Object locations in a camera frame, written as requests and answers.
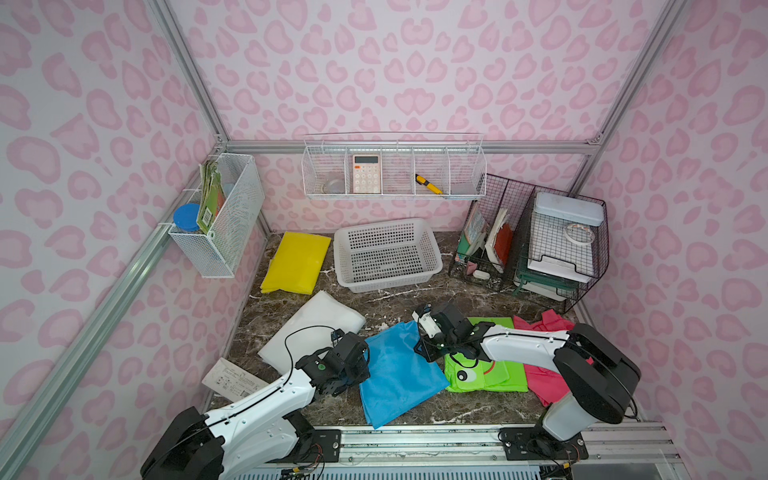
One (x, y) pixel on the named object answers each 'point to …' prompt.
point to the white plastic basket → (386, 254)
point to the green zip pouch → (522, 276)
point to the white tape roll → (579, 241)
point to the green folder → (464, 245)
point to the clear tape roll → (333, 186)
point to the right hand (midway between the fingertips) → (415, 348)
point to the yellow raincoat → (296, 264)
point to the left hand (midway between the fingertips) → (369, 366)
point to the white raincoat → (308, 329)
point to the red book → (500, 242)
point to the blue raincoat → (400, 379)
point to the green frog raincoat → (476, 374)
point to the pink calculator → (366, 174)
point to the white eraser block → (483, 275)
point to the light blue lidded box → (570, 208)
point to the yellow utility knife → (422, 181)
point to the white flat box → (561, 257)
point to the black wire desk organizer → (518, 198)
